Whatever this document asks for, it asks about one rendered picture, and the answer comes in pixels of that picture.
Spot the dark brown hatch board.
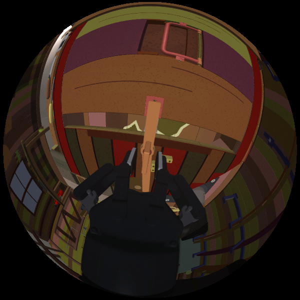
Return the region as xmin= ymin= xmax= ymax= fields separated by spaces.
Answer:
xmin=138 ymin=19 xmax=204 ymax=68

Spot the pink square plate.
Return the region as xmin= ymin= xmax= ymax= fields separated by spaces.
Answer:
xmin=144 ymin=95 xmax=165 ymax=119

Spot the red framed locker mock-up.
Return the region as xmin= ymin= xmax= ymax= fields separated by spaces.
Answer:
xmin=53 ymin=19 xmax=265 ymax=190

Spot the purple deck panel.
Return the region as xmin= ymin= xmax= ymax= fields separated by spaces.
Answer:
xmin=63 ymin=19 xmax=255 ymax=104

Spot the dark framed window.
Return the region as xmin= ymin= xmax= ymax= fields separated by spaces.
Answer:
xmin=8 ymin=160 xmax=43 ymax=215

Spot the pale olive plank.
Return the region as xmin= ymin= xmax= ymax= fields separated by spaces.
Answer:
xmin=50 ymin=149 xmax=79 ymax=175

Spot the pink loop handle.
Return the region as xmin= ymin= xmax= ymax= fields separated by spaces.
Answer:
xmin=161 ymin=21 xmax=203 ymax=67

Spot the braced wooden door frame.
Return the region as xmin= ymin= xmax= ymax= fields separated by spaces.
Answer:
xmin=52 ymin=193 xmax=82 ymax=246

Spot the pale rope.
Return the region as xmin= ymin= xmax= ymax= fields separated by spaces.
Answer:
xmin=122 ymin=120 xmax=191 ymax=138

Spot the orange wooden turn-button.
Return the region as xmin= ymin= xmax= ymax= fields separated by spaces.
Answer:
xmin=140 ymin=101 xmax=163 ymax=193

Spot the tan lip plank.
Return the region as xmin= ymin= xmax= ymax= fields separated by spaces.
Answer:
xmin=64 ymin=124 xmax=236 ymax=156

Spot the blue metal rack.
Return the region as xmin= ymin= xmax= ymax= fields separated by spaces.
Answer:
xmin=221 ymin=193 xmax=246 ymax=255
xmin=263 ymin=131 xmax=295 ymax=184

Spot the pale grey tool board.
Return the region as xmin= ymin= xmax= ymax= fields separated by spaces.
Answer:
xmin=38 ymin=23 xmax=73 ymax=127

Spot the large brown board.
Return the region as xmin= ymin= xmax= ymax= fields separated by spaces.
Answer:
xmin=61 ymin=54 xmax=256 ymax=143

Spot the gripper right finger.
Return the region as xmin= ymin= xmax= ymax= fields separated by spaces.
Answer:
xmin=153 ymin=151 xmax=208 ymax=226

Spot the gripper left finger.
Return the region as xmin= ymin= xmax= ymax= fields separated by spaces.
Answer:
xmin=73 ymin=147 xmax=138 ymax=210

